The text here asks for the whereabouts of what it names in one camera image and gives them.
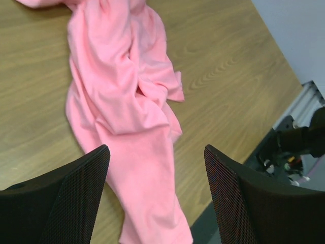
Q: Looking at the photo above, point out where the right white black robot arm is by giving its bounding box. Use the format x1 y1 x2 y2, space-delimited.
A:
276 107 324 158

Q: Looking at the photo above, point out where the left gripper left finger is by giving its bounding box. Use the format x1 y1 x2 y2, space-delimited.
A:
1 145 110 244

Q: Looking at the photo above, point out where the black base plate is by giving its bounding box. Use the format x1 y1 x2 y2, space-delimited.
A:
190 128 325 244

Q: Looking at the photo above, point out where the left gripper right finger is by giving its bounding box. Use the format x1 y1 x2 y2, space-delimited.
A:
204 145 324 244

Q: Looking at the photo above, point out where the pink t shirt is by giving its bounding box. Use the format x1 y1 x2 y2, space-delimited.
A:
17 0 194 244

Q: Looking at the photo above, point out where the aluminium frame rail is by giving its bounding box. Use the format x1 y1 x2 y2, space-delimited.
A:
272 81 324 130

